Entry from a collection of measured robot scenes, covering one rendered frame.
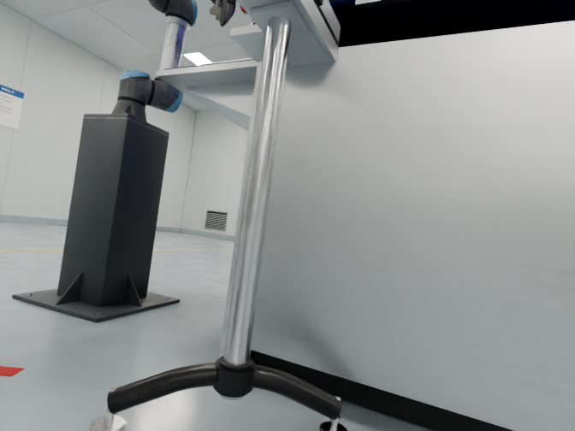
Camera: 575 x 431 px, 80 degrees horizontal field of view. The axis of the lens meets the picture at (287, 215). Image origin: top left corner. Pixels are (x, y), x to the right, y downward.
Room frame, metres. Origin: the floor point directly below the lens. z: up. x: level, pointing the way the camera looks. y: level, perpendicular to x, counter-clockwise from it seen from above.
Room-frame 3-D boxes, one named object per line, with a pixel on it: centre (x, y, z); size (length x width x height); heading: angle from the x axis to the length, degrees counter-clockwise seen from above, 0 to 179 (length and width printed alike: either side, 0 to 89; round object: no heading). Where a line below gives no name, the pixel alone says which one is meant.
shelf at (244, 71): (1.34, 0.13, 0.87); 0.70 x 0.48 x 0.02; 155
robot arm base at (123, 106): (1.51, 0.75, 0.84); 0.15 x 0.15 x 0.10
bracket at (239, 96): (1.12, 0.24, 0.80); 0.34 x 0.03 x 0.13; 65
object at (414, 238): (1.66, -0.75, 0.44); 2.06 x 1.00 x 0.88; 155
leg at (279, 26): (0.69, 0.07, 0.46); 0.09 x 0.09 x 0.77; 65
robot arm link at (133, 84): (1.52, 0.75, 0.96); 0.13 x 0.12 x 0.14; 128
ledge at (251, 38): (0.85, 0.10, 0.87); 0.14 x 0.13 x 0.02; 65
